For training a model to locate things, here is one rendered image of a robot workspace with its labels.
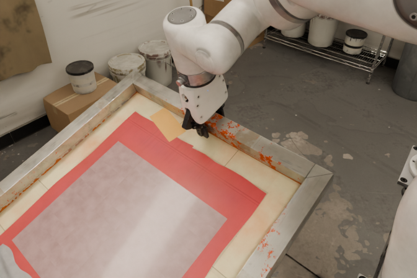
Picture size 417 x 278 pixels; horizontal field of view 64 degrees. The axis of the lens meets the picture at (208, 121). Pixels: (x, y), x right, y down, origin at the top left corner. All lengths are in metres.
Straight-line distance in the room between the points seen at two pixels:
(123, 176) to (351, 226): 1.71
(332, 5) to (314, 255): 1.86
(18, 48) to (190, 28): 2.14
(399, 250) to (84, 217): 0.59
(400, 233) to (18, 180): 0.75
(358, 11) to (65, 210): 0.68
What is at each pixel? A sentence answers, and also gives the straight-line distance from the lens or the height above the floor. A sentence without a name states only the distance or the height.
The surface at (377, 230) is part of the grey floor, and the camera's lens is 2.31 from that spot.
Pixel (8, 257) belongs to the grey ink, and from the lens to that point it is 0.82.
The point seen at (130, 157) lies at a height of 1.19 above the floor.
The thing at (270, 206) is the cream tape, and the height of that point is 1.22.
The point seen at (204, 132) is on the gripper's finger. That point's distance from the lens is 0.76.
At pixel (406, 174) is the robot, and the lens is 0.95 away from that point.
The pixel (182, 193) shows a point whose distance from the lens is 0.71.
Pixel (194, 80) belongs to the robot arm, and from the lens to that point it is 0.63.
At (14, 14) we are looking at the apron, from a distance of 2.58.
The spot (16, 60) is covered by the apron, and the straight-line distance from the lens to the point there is 2.67.
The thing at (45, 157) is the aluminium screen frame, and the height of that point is 1.19.
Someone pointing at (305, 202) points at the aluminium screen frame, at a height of 1.26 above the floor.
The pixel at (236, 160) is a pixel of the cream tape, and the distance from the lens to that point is 0.73.
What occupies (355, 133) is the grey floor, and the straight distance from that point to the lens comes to 2.92.
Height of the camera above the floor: 1.74
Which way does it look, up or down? 39 degrees down
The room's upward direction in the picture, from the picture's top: straight up
